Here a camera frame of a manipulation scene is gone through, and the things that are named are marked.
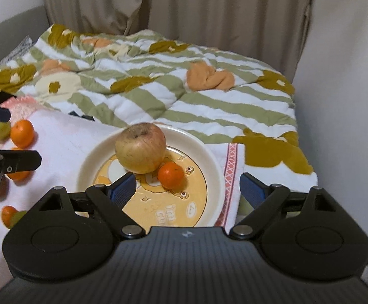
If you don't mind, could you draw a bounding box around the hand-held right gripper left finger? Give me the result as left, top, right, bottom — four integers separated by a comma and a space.
29, 174, 146, 239

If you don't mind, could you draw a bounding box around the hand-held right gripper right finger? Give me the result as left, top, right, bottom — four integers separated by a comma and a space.
230, 173, 338, 239

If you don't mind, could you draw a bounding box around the green apple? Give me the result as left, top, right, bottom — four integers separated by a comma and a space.
0, 120, 12, 141
8, 211, 29, 230

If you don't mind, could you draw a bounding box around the yellow-brown apple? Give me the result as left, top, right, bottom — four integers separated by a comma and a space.
114, 122, 167, 175

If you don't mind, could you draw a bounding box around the small orange tangerine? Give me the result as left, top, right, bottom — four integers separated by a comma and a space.
157, 161, 185, 191

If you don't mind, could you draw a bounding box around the cream plate with yellow print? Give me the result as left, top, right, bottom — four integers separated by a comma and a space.
76, 125, 227, 229

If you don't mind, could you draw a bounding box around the pink floral bed sheet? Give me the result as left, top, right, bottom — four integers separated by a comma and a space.
0, 97, 246, 292

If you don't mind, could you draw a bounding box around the grey patterned pillow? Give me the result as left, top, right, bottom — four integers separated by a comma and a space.
0, 35, 33, 65

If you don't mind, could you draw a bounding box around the grey headboard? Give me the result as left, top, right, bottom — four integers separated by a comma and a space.
0, 6, 50, 67

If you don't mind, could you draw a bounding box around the green striped floral blanket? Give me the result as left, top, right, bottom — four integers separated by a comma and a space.
0, 24, 319, 184

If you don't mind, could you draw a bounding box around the beige curtain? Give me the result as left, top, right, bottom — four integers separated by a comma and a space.
40, 0, 317, 80

